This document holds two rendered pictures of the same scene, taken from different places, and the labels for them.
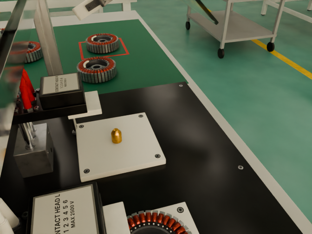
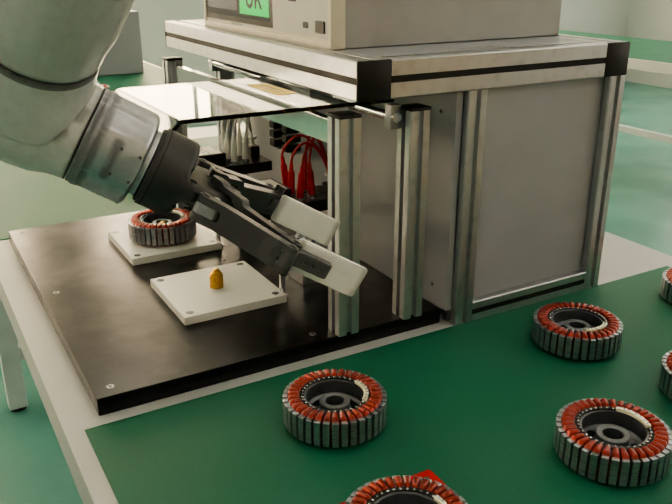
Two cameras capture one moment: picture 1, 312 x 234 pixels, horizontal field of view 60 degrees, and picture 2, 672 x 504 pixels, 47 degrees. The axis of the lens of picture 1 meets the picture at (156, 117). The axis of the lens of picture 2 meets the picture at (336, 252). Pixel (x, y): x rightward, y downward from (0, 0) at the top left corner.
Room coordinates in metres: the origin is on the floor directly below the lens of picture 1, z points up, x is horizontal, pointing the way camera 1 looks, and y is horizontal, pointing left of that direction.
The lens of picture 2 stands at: (1.41, 0.01, 1.22)
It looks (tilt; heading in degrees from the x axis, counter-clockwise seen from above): 21 degrees down; 167
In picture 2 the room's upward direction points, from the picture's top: straight up
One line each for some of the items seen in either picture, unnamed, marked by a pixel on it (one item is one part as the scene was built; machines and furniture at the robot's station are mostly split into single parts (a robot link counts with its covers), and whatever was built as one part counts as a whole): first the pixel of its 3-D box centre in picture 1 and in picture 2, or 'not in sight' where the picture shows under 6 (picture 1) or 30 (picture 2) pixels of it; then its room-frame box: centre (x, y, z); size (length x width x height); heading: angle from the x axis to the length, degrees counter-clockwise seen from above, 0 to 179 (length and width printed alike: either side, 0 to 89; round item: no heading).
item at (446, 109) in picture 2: not in sight; (329, 154); (0.20, 0.28, 0.92); 0.66 x 0.01 x 0.30; 16
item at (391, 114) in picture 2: not in sight; (285, 84); (0.22, 0.21, 1.04); 0.62 x 0.02 x 0.03; 16
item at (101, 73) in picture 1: (97, 69); (334, 406); (0.72, 0.17, 0.77); 0.11 x 0.11 x 0.04
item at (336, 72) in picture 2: not in sight; (364, 44); (0.18, 0.35, 1.09); 0.68 x 0.44 x 0.05; 16
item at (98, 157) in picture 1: (117, 142); (217, 290); (0.39, 0.08, 0.78); 0.15 x 0.15 x 0.01; 16
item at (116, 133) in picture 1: (116, 134); (216, 277); (0.39, 0.08, 0.80); 0.02 x 0.02 x 0.03
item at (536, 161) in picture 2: not in sight; (533, 197); (0.47, 0.52, 0.91); 0.28 x 0.03 x 0.32; 106
